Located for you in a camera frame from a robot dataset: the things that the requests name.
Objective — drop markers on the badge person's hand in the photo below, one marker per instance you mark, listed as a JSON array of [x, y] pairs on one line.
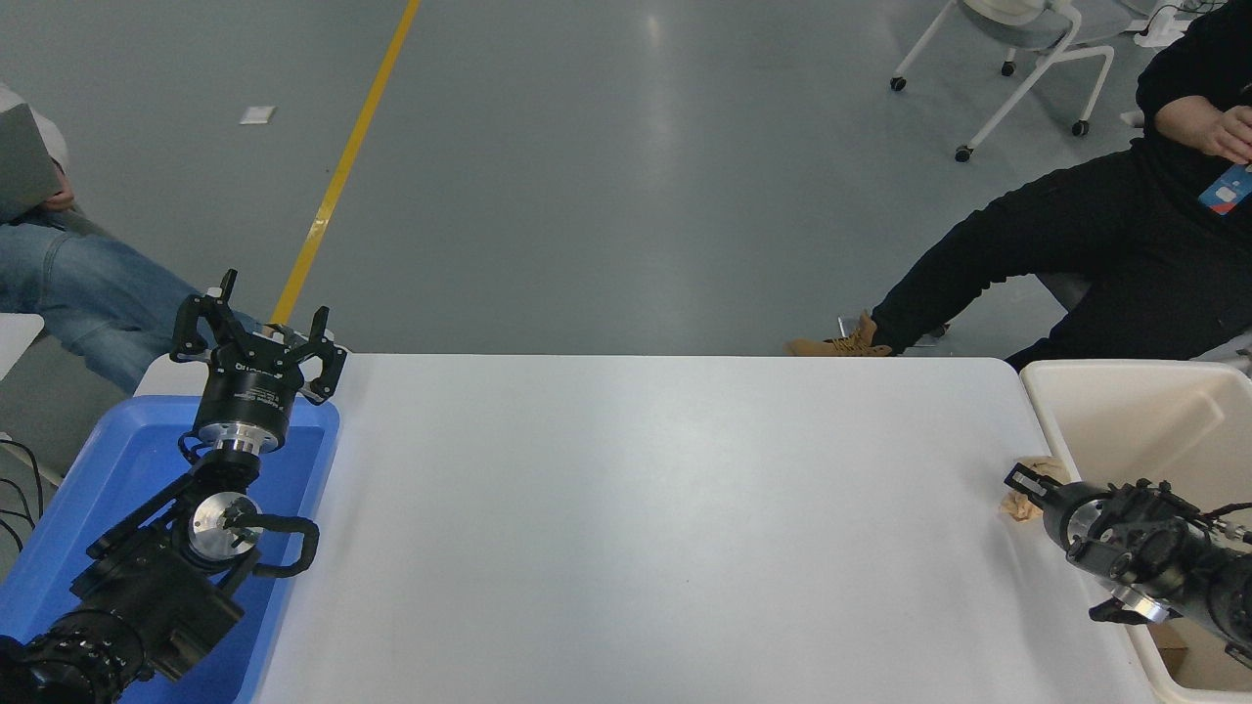
[[1230, 135]]

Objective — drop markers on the person's hand at laptop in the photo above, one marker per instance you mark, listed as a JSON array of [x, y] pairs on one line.
[[63, 191]]

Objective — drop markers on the tan paper ball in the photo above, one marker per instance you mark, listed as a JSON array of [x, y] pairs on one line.
[[1019, 506]]

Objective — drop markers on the person with grey laptop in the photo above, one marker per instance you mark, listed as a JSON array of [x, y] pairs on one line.
[[88, 284]]

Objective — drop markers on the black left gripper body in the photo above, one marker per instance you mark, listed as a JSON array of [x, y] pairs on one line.
[[249, 391]]

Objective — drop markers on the white square floor marker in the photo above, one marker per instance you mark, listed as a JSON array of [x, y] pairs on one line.
[[256, 114]]

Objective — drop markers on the metal floor plate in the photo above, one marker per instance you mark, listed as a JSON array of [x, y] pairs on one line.
[[851, 326]]

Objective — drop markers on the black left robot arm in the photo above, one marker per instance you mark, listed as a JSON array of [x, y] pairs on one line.
[[147, 587]]

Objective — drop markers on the white wheeled chair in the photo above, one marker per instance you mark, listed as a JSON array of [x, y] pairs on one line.
[[1037, 29]]

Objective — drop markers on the tan work boot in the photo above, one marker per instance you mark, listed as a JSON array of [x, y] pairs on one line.
[[841, 344]]

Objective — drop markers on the person with blue badge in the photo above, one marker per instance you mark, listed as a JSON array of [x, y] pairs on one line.
[[1076, 235]]

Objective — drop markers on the large pale plastic bin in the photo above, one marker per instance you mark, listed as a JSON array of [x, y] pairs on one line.
[[1144, 430]]

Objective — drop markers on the grey laptop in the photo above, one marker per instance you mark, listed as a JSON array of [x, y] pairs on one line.
[[20, 161]]

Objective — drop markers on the small white table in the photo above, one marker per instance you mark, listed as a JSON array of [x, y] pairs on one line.
[[15, 337]]

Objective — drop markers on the white power strip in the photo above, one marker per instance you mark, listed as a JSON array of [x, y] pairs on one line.
[[1156, 33]]

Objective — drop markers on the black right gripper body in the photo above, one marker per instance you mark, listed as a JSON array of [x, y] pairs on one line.
[[1056, 513]]

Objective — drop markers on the blue plastic tray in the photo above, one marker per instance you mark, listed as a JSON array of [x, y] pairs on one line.
[[117, 469]]

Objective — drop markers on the blue id badge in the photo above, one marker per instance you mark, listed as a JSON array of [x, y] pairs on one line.
[[1228, 191]]

